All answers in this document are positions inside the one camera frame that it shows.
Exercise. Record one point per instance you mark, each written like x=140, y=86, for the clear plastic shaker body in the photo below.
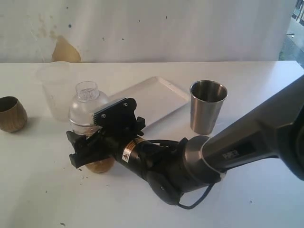
x=79, y=129

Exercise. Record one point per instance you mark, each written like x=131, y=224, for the brown wooden cup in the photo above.
x=13, y=116

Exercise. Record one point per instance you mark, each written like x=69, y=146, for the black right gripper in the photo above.
x=103, y=144

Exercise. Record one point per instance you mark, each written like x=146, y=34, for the translucent plastic measuring cup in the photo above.
x=58, y=84

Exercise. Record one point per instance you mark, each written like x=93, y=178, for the clear domed shaker lid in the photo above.
x=88, y=98

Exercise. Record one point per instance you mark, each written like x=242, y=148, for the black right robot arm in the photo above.
x=274, y=129

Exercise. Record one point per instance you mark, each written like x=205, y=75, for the stainless steel cup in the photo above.
x=207, y=98

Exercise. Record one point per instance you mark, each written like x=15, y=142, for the white rectangular tray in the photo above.
x=156, y=98

